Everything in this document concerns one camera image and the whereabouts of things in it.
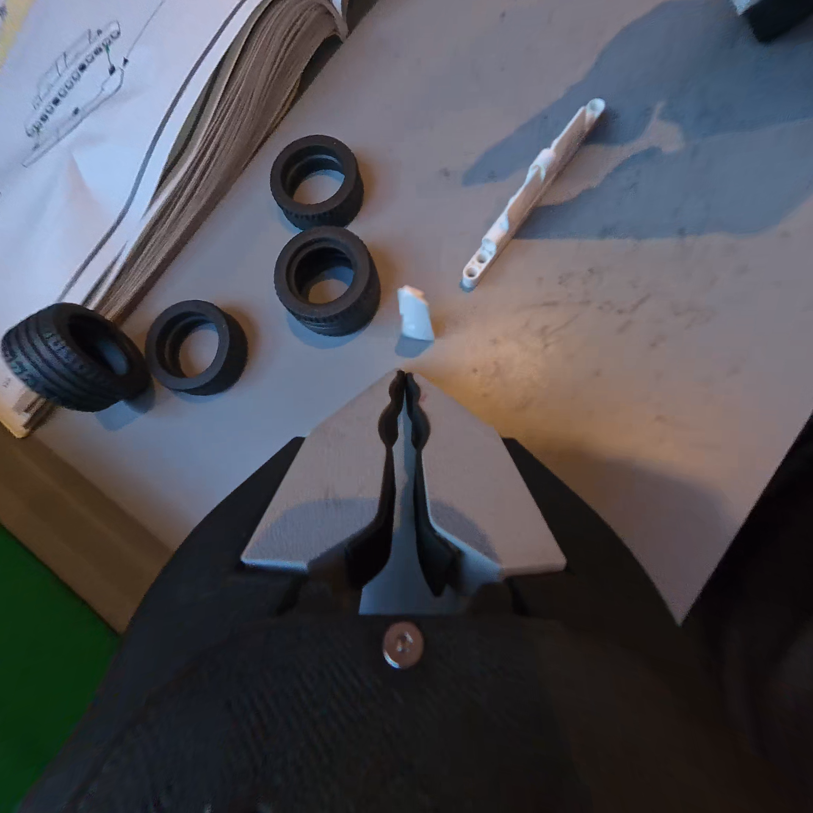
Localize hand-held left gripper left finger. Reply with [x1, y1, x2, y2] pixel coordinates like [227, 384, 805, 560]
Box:
[241, 370, 405, 595]

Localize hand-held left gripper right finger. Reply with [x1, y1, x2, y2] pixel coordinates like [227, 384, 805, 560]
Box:
[406, 373, 566, 598]

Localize small white curved panel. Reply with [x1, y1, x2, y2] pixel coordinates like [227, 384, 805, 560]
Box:
[397, 286, 436, 342]

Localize green storage bin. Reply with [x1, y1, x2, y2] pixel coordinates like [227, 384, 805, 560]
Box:
[0, 524, 122, 813]

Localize long white brick beam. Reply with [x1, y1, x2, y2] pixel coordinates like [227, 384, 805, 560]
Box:
[460, 98, 606, 285]

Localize grey desk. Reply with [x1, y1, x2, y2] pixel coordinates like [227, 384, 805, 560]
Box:
[38, 0, 813, 626]

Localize wide black rubber tire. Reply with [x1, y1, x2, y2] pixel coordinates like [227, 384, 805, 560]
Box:
[274, 227, 381, 336]
[1, 302, 152, 412]

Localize narrow black rubber tire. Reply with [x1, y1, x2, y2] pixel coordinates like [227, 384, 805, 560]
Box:
[270, 135, 365, 231]
[145, 300, 249, 396]

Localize open instruction booklet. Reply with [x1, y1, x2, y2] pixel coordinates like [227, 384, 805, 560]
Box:
[0, 0, 350, 439]

